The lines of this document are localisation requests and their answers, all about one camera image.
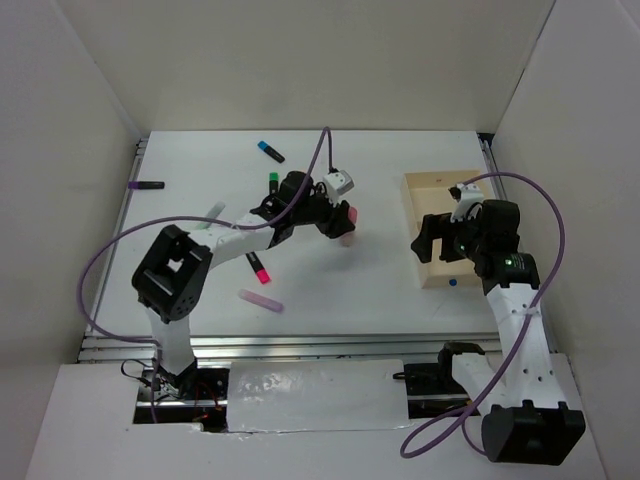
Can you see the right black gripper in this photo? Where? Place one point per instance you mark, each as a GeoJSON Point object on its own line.
{"type": "Point", "coordinates": [437, 226]}

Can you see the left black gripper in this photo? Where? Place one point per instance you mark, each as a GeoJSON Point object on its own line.
{"type": "Point", "coordinates": [337, 222]}

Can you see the pastel green highlighter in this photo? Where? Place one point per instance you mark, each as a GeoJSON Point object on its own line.
{"type": "Point", "coordinates": [213, 213]}

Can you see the pastel lilac highlighter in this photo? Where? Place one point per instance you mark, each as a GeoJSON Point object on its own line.
{"type": "Point", "coordinates": [261, 301]}

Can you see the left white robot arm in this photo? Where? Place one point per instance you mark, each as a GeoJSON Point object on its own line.
{"type": "Point", "coordinates": [170, 279]}

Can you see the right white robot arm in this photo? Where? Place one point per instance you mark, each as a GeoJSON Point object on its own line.
{"type": "Point", "coordinates": [525, 415]}

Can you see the green cap black highlighter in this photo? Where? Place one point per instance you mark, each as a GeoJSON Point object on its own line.
{"type": "Point", "coordinates": [273, 183]}

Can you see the wooden compartment tray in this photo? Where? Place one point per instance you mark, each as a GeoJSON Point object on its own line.
{"type": "Point", "coordinates": [428, 205]}

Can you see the blue cap black highlighter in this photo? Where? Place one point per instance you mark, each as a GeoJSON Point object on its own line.
{"type": "Point", "coordinates": [271, 152]}

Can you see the pink cap black highlighter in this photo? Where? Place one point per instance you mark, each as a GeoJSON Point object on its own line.
{"type": "Point", "coordinates": [258, 268]}

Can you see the white front cover plate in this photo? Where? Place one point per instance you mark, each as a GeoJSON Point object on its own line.
{"type": "Point", "coordinates": [325, 395]}

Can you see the purple cap black highlighter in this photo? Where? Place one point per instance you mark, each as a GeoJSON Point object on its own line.
{"type": "Point", "coordinates": [146, 185]}

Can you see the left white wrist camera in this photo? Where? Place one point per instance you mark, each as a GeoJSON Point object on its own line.
{"type": "Point", "coordinates": [337, 184]}

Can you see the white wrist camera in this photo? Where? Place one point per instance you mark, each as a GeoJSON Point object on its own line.
{"type": "Point", "coordinates": [337, 184]}
{"type": "Point", "coordinates": [467, 197]}

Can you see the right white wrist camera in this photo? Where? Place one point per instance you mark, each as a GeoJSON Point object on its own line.
{"type": "Point", "coordinates": [467, 197]}

